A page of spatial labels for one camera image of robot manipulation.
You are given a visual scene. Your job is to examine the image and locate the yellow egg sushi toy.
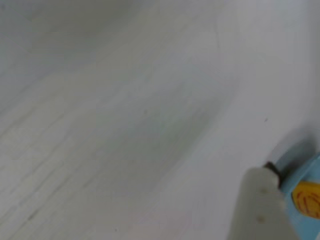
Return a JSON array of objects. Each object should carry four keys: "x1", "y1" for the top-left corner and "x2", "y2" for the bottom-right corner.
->
[{"x1": 291, "y1": 180, "x2": 320, "y2": 220}]

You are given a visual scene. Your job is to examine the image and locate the blue dish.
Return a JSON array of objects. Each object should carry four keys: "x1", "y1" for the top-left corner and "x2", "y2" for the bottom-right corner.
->
[{"x1": 274, "y1": 152, "x2": 320, "y2": 240}]

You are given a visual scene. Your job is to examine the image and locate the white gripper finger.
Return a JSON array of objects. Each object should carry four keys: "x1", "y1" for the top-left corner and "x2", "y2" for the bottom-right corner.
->
[{"x1": 224, "y1": 161, "x2": 297, "y2": 240}]

